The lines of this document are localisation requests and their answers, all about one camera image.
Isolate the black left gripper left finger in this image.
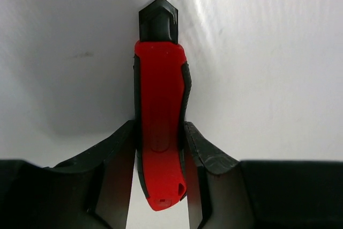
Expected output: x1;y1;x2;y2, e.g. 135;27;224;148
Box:
1;121;135;228

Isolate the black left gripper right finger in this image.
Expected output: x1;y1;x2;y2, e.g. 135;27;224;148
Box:
184;122;342;228

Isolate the red knife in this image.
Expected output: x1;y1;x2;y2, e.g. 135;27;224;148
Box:
133;0;191;211

